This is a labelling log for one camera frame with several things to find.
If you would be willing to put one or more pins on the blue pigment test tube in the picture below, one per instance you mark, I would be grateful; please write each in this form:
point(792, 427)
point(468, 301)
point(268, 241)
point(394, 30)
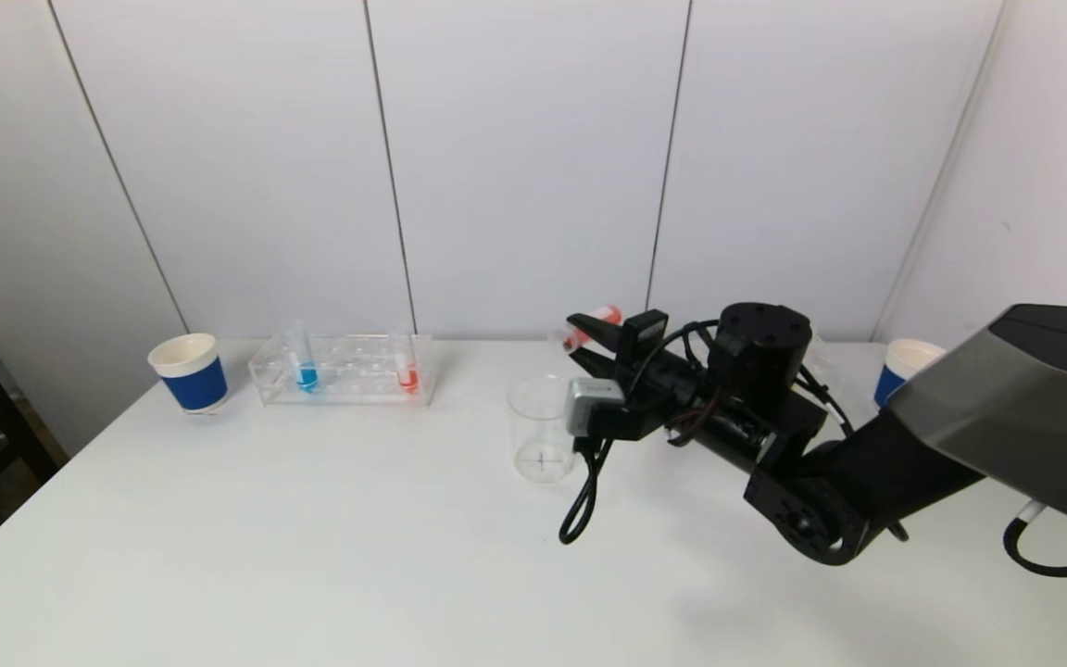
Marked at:
point(307, 375)

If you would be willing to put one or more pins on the blue and white paper cup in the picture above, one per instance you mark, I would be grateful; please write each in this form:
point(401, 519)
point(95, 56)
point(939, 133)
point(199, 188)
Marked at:
point(193, 380)
point(895, 375)

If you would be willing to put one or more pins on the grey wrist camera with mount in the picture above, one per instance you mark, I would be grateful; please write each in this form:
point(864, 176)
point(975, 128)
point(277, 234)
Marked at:
point(589, 403)

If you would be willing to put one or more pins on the clear acrylic test tube rack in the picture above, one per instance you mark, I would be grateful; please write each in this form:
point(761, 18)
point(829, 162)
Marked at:
point(348, 380)
point(825, 371)

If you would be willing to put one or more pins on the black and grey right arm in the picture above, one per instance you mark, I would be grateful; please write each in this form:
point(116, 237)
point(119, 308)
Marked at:
point(1006, 417)

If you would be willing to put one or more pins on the clear glass beaker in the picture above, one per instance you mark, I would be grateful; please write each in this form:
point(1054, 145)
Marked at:
point(538, 445)

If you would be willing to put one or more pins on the red pigment test tube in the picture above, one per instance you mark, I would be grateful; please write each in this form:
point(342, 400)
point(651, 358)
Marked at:
point(609, 314)
point(407, 377)

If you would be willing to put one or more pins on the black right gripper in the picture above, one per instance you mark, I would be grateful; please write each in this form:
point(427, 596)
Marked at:
point(636, 344)

